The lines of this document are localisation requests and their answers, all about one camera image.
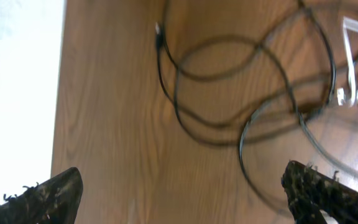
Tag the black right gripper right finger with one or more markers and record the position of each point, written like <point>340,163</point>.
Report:
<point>309,193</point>

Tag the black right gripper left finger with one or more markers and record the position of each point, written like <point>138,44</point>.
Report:
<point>56,200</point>

